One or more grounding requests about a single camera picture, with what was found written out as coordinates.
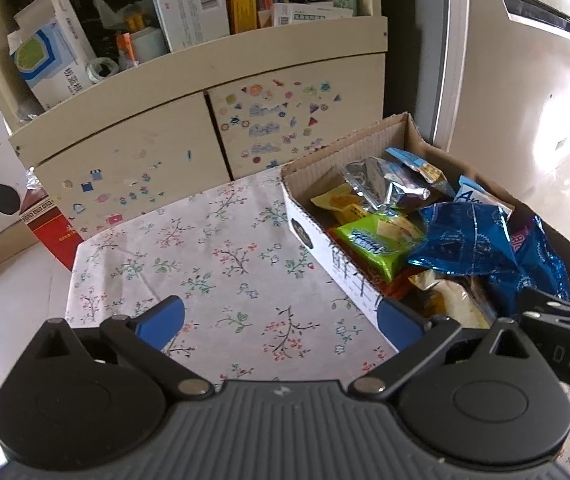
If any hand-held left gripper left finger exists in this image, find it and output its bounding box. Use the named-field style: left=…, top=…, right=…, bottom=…
left=35, top=296, right=216, bottom=403

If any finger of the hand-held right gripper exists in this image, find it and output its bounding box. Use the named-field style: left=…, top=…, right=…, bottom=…
left=518, top=286, right=570, bottom=313
left=521, top=310, right=570, bottom=336

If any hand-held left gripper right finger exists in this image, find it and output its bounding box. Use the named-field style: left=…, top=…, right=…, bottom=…
left=347, top=297, right=533, bottom=402

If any orange snack packet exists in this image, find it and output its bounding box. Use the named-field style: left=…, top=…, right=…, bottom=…
left=375, top=266, right=418, bottom=301

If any beige snack packet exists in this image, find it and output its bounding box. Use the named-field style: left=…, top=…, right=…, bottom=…
left=409, top=269, right=498, bottom=328

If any green cracker packet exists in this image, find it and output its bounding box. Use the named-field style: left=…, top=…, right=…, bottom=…
left=332, top=211, right=427, bottom=283

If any light blue snack packet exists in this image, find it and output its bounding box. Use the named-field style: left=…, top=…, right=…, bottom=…
left=452, top=175, right=515, bottom=217
left=384, top=146, right=458, bottom=197

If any yellow waffle packet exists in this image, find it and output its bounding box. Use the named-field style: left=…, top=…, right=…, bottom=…
left=310, top=184, right=368, bottom=225

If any silver foil snack bag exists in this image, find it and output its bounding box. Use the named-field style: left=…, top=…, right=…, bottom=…
left=341, top=156, right=432, bottom=211

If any cardboard box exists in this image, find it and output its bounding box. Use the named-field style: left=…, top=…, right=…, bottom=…
left=280, top=112, right=570, bottom=356

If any floral tablecloth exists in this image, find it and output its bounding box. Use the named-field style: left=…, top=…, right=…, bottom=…
left=65, top=167, right=570, bottom=480

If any red patterned box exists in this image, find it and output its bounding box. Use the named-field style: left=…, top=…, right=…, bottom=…
left=19, top=187, right=84, bottom=272

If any cream cabinet with stickers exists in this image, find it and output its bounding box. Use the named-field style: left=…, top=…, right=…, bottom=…
left=0, top=0, right=390, bottom=243

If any white refrigerator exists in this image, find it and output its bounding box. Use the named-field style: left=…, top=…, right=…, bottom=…
left=430, top=0, right=570, bottom=261

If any tape roll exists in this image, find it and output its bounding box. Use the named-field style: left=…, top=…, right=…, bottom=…
left=86, top=57, right=119, bottom=84

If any small orange packet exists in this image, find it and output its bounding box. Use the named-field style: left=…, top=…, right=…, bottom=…
left=116, top=32, right=138, bottom=67

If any white jar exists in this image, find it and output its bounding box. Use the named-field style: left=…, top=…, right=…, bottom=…
left=130, top=27, right=169, bottom=64

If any blue and white carton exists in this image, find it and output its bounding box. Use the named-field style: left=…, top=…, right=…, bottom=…
left=7, top=0, right=98, bottom=109

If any open white paper box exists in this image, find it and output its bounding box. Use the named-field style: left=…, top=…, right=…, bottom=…
left=147, top=0, right=231, bottom=53

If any flat white medicine box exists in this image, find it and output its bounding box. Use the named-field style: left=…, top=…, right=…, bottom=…
left=271, top=2, right=353, bottom=27

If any yellow orange box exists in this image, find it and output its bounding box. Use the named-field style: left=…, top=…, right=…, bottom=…
left=225, top=0, right=259, bottom=36

